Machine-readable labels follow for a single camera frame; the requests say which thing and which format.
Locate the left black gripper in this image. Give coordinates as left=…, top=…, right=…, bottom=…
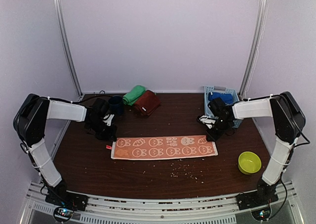
left=86, top=118, right=117, bottom=141

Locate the front aluminium rail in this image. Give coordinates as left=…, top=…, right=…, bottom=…
left=18, top=182, right=307, bottom=224

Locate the right aluminium frame post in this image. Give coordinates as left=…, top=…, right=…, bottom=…
left=239, top=0, right=268, bottom=98

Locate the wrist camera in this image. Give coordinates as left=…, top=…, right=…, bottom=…
left=197, top=115, right=216, bottom=129
left=102, top=114, right=115, bottom=127

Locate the blue towel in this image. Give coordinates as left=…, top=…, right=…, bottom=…
left=208, top=92, right=234, bottom=104

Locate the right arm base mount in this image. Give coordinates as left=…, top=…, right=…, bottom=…
left=236, top=191, right=278, bottom=222

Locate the left aluminium frame post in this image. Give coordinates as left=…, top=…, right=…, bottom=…
left=51, top=0, right=83, bottom=97

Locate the light blue plastic basket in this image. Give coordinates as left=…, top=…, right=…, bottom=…
left=204, top=86, right=242, bottom=129

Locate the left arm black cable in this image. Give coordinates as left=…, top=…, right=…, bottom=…
left=49, top=94, right=112, bottom=106

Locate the brown rolled towel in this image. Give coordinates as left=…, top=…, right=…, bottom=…
left=133, top=90, right=161, bottom=116

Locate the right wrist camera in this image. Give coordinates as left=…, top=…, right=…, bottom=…
left=197, top=115, right=216, bottom=129

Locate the aluminium frame post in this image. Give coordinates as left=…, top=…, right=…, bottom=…
left=239, top=0, right=268, bottom=98
left=51, top=0, right=83, bottom=97

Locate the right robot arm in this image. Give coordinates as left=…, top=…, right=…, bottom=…
left=206, top=91, right=306, bottom=205

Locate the dark blue mug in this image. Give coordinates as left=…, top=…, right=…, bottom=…
left=108, top=95, right=124, bottom=115

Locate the orange patterned towel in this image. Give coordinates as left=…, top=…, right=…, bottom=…
left=111, top=135, right=218, bottom=161

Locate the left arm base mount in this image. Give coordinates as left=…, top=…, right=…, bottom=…
left=45, top=192, right=88, bottom=223

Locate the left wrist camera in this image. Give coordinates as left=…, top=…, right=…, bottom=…
left=102, top=114, right=115, bottom=127

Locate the yellow-green bowl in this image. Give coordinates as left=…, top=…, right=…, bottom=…
left=238, top=151, right=262, bottom=175

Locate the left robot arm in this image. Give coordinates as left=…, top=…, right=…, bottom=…
left=13, top=93, right=117, bottom=206

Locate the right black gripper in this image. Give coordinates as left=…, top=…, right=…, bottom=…
left=205, top=117, right=233, bottom=141

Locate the green rolled towel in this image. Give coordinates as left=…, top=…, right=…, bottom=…
left=123, top=85, right=146, bottom=106

